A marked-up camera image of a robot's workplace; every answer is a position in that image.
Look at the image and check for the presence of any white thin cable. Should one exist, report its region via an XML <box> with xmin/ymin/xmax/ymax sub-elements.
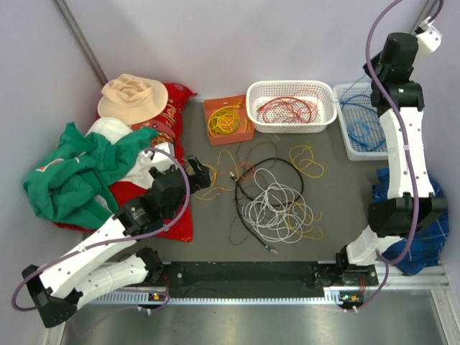
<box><xmin>241</xmin><ymin>167</ymin><xmax>316</xmax><ymax>244</ymax></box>

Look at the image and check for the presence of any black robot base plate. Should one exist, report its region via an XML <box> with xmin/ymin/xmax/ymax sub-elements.
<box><xmin>147</xmin><ymin>262</ymin><xmax>378</xmax><ymax>298</ymax></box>

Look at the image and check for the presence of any orange cardboard box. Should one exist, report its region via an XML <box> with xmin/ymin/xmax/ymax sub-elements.
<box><xmin>204</xmin><ymin>94</ymin><xmax>254</xmax><ymax>146</ymax></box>

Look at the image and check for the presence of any brown thin wire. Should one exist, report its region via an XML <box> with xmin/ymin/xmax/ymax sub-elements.
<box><xmin>235</xmin><ymin>136</ymin><xmax>277</xmax><ymax>170</ymax></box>

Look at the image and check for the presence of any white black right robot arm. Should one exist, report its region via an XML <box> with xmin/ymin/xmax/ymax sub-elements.
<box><xmin>335</xmin><ymin>29</ymin><xmax>447</xmax><ymax>285</ymax></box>

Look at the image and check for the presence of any white garment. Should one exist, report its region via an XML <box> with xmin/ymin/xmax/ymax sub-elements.
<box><xmin>86</xmin><ymin>117</ymin><xmax>171</xmax><ymax>190</ymax></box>

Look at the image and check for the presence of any black thick cable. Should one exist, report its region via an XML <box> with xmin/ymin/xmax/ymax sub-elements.
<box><xmin>233</xmin><ymin>157</ymin><xmax>305</xmax><ymax>256</ymax></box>

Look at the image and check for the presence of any beige bucket hat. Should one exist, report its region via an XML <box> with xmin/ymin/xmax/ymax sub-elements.
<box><xmin>97</xmin><ymin>74</ymin><xmax>169</xmax><ymax>126</ymax></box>

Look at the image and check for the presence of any blue plaid cloth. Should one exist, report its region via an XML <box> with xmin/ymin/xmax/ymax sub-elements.
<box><xmin>372</xmin><ymin>167</ymin><xmax>449</xmax><ymax>275</ymax></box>

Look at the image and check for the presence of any green garment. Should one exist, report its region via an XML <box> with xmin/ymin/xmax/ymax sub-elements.
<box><xmin>23</xmin><ymin>123</ymin><xmax>157</xmax><ymax>230</ymax></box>

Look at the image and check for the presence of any red patterned cloth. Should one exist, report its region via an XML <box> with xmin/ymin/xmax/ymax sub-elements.
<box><xmin>53</xmin><ymin>83</ymin><xmax>198</xmax><ymax>244</ymax></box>

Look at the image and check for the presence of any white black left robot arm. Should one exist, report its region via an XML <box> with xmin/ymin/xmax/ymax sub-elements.
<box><xmin>22</xmin><ymin>156</ymin><xmax>211</xmax><ymax>328</ymax></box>

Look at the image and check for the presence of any light blue thin cable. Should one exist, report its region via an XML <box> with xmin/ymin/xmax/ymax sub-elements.
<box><xmin>347</xmin><ymin>121</ymin><xmax>371</xmax><ymax>142</ymax></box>

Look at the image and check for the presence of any red thin cable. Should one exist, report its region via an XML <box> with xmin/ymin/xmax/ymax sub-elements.
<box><xmin>264</xmin><ymin>88</ymin><xmax>321</xmax><ymax>124</ymax></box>

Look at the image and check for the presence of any white empty perforated basket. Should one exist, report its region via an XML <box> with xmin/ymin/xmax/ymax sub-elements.
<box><xmin>333</xmin><ymin>81</ymin><xmax>387</xmax><ymax>161</ymax></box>

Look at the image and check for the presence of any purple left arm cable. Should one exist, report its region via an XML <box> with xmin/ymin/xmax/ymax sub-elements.
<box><xmin>11</xmin><ymin>147</ymin><xmax>190</xmax><ymax>313</ymax></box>

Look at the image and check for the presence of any white basket with red cable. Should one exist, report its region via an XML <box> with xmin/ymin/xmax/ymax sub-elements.
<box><xmin>246</xmin><ymin>80</ymin><xmax>337</xmax><ymax>134</ymax></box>

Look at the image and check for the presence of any slotted cable duct rail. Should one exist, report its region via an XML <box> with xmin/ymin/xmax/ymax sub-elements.
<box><xmin>91</xmin><ymin>290</ymin><xmax>362</xmax><ymax>305</ymax></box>

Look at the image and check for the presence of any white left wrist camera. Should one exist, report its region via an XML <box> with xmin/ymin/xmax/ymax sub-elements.
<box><xmin>144</xmin><ymin>142</ymin><xmax>175</xmax><ymax>173</ymax></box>

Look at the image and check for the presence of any yellow cable coil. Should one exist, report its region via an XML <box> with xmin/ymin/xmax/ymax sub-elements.
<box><xmin>208</xmin><ymin>100</ymin><xmax>252</xmax><ymax>137</ymax></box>

